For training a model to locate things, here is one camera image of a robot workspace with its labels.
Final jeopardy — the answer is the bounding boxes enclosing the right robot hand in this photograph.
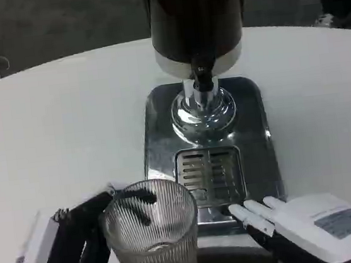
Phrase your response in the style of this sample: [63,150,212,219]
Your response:
[227,187,351,263]

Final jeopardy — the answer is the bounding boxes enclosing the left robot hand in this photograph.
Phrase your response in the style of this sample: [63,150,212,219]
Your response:
[0,178,166,263]

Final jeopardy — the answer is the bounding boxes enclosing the clear ribbed glass cup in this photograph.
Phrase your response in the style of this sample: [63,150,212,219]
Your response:
[96,174,204,263]

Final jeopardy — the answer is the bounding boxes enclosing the steel drip tray with grid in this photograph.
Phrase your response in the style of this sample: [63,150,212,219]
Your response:
[134,72,289,245]

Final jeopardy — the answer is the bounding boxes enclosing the black drink dispenser with tap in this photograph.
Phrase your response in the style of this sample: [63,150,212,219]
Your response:
[142,0,264,146]

